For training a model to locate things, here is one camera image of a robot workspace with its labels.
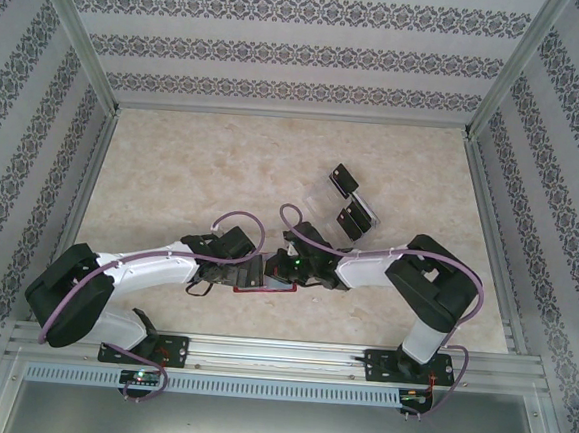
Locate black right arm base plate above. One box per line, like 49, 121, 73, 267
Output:
362, 347, 458, 390

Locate white slotted cable duct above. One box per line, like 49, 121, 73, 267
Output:
23, 359, 402, 410

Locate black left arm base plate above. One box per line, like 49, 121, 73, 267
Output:
97, 329, 192, 370

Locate thin black cable loop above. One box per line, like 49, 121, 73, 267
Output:
184, 277, 216, 301

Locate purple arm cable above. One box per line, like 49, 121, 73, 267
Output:
33, 195, 271, 411
263, 202, 494, 423

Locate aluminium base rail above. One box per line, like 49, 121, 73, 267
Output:
5, 318, 553, 398

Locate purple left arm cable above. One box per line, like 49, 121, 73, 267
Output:
33, 195, 271, 411

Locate aluminium frame post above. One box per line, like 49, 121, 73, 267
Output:
461, 0, 573, 149
19, 0, 132, 117

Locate grey metal panel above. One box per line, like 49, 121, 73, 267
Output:
0, 348, 579, 433

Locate small circuit board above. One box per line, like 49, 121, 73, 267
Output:
401, 387, 435, 405
119, 369, 163, 387

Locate red card holder wallet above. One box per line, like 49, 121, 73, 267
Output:
231, 246, 302, 298

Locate aluminium side rail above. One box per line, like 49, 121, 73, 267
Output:
29, 101, 122, 328
447, 134, 547, 357

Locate black credit card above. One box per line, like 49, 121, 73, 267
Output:
334, 207, 370, 243
328, 162, 362, 200
346, 195, 377, 223

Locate clear acrylic card stand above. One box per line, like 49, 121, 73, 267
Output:
299, 161, 388, 245

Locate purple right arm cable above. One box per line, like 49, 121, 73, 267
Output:
263, 202, 494, 423

